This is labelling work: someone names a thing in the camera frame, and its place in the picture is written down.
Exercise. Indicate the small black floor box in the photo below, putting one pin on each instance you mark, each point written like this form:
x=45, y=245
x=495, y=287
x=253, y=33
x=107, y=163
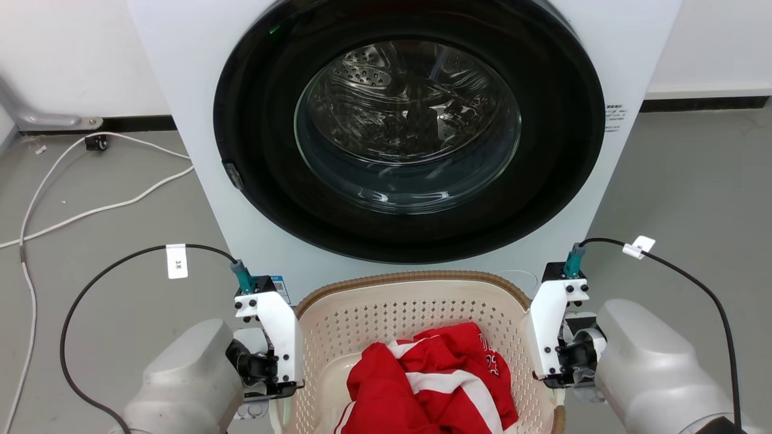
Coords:
x=96, y=143

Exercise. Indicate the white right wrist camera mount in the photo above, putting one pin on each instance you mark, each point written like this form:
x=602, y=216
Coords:
x=546, y=319

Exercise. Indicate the blue energy sticker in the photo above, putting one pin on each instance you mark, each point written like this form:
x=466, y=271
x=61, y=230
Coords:
x=281, y=289

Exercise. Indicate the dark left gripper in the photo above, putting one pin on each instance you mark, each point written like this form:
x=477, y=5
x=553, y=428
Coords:
x=256, y=364

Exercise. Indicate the beige perforated laundry basket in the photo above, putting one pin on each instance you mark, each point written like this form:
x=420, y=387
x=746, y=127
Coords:
x=386, y=307

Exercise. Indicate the printed text label sticker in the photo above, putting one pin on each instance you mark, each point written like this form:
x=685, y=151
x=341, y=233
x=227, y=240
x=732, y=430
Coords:
x=616, y=118

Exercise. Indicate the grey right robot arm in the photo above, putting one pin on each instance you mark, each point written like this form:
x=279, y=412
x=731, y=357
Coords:
x=651, y=374

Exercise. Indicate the steel washer drum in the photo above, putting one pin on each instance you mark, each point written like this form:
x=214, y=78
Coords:
x=386, y=102

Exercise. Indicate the white front-load washing machine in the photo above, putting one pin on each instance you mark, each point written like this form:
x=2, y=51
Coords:
x=181, y=90

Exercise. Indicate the red and white garment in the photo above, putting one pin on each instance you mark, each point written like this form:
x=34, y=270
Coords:
x=386, y=392

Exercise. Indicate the round black washer door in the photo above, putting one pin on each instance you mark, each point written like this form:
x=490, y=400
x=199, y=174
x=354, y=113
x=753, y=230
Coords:
x=259, y=150

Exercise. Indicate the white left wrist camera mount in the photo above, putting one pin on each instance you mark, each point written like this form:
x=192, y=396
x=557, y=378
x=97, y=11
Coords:
x=280, y=325

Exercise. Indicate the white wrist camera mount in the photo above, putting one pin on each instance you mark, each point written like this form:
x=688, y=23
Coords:
x=546, y=319
x=280, y=325

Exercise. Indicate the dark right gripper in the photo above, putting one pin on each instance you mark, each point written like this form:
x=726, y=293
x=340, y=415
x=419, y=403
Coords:
x=579, y=355

